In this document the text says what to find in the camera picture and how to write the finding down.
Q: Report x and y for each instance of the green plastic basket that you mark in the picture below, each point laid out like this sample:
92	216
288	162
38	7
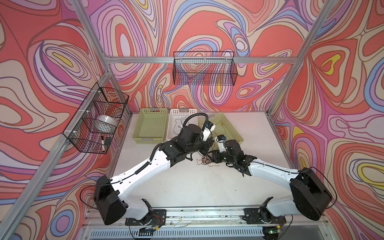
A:
151	126
224	127

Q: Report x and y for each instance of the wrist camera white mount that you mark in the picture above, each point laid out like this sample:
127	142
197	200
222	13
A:
221	139
208	128

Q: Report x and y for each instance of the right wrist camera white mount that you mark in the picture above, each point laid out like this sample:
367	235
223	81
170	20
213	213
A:
221	139

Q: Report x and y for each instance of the black wire basket back wall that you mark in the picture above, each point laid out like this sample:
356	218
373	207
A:
204	68

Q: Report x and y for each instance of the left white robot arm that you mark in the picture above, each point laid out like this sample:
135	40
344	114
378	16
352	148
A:
112	194

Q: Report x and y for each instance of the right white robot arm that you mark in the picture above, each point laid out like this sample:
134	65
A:
308	196

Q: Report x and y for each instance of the black wire basket wall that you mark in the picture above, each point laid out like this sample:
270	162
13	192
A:
204	68
94	126

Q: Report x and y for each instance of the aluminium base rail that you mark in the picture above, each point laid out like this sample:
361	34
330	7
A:
227	216

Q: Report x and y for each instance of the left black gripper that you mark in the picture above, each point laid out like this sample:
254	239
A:
207	144

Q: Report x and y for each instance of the black wire basket left wall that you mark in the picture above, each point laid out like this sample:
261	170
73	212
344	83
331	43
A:
94	126

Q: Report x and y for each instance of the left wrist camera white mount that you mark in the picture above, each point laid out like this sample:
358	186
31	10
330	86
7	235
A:
208	128

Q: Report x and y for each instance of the right green plastic basket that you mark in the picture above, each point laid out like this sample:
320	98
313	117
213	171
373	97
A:
224	127

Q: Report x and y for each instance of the left green plastic basket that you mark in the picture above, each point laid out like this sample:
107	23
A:
151	126

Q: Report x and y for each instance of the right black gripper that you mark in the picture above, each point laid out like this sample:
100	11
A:
215	156

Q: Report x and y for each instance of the white plastic basket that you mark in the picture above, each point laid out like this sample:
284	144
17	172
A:
176	121

